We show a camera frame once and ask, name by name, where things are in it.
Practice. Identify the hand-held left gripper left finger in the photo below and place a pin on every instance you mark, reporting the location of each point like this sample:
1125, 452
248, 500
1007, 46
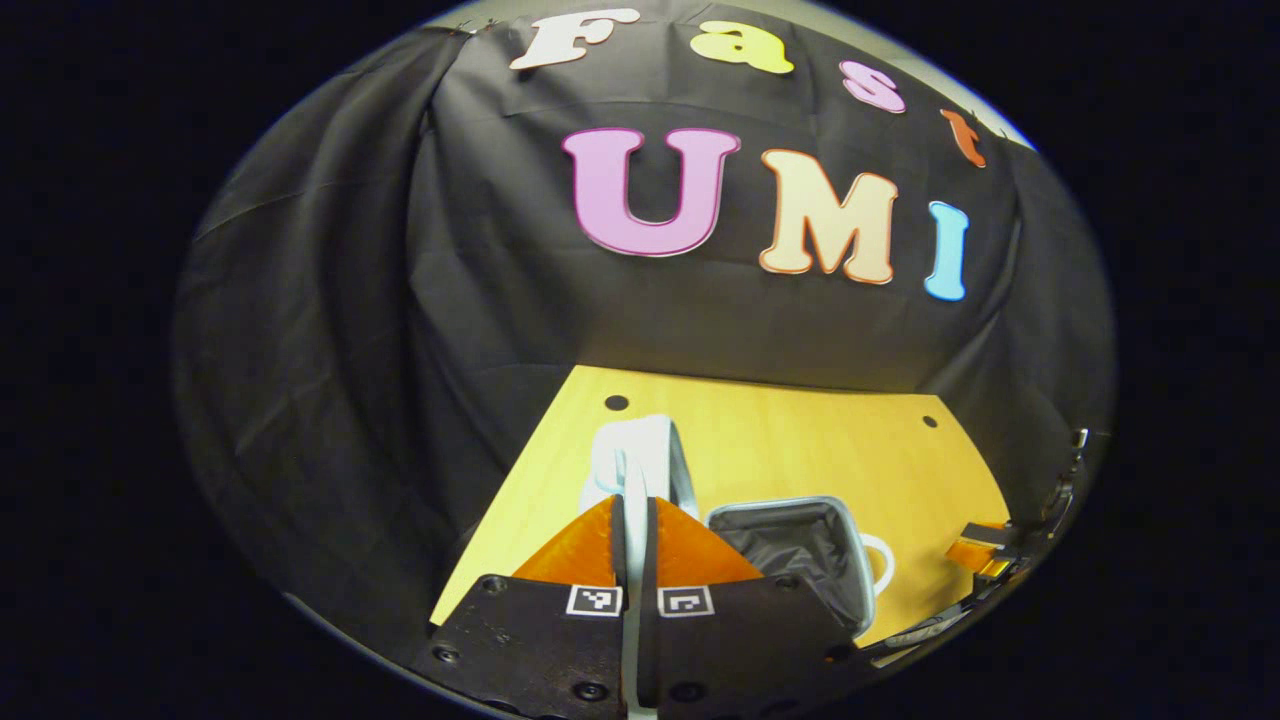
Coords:
520, 640

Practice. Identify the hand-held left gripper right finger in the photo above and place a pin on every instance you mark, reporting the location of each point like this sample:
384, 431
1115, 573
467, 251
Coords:
740, 640

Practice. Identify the light blue suitcase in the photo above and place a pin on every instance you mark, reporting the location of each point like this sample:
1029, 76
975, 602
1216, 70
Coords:
640, 450

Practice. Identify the black backdrop cloth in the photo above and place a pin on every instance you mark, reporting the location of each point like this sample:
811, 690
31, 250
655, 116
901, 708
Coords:
400, 300

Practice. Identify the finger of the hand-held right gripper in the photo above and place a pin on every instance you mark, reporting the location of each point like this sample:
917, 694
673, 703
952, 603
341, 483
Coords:
970, 552

